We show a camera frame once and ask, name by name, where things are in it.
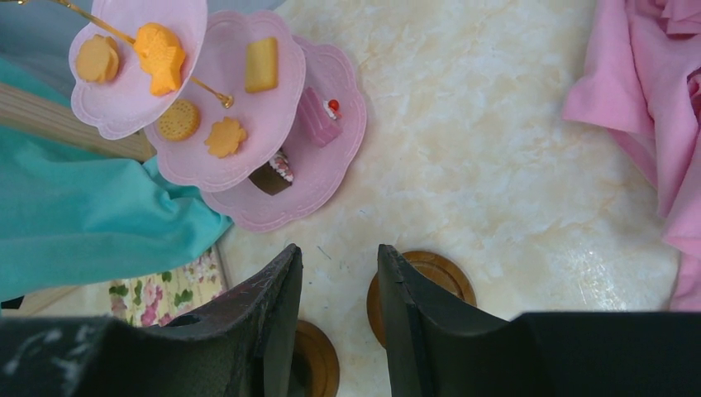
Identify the floral serving tray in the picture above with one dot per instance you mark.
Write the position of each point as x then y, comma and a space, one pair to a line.
155, 300

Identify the pink-tipped right gripper finger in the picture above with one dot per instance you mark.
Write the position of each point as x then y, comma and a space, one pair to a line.
437, 344

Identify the orange croissant pastry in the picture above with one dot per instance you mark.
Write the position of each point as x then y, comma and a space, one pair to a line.
161, 56

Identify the teal hanging garment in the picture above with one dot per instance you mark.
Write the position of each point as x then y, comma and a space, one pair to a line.
73, 217

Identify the round orange cookie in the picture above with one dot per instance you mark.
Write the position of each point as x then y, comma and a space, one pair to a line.
226, 137

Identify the small brown cookie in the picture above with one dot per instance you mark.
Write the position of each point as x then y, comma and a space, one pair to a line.
180, 121

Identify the chocolate cake slice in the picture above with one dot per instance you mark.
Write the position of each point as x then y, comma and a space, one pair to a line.
274, 176

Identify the pink macaron pastry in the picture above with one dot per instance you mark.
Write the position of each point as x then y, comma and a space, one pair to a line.
317, 118

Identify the pink three-tier cake stand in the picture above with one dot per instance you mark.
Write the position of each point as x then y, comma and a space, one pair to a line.
45, 38

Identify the small orange pastry top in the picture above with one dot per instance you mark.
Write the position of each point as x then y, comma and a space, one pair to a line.
98, 60

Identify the brown saucer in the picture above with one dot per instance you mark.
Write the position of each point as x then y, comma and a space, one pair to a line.
436, 268
315, 369

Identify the yellow square biscuit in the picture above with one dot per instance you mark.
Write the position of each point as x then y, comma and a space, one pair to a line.
262, 63

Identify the finger of the pink-tipped left gripper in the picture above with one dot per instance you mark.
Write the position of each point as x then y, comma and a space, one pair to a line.
239, 344

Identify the pink crumpled cloth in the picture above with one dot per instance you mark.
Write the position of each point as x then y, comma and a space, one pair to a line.
641, 82

